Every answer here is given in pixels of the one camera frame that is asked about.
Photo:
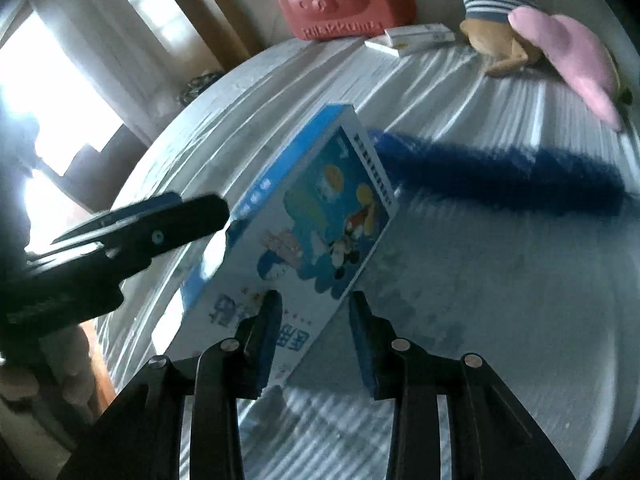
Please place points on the grey striped bed sheet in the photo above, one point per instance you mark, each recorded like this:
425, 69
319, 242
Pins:
551, 303

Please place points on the white window curtain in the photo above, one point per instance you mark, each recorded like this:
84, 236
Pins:
79, 69

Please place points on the pink heart plush pillow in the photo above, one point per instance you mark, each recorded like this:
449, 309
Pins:
578, 55

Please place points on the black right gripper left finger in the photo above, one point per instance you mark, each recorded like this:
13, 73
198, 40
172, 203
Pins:
139, 435

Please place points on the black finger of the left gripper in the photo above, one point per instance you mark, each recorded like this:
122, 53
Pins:
95, 229
68, 285

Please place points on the tall tan plush striped shirt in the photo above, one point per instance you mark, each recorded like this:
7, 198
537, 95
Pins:
487, 28

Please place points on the blue cartoon cardboard box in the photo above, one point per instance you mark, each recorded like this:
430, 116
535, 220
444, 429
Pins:
305, 227

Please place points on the dark blue fuzzy item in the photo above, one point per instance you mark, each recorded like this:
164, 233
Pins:
548, 180

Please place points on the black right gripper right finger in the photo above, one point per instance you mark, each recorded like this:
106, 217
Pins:
449, 414

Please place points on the white flat box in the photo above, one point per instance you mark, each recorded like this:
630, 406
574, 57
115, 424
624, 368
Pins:
402, 41

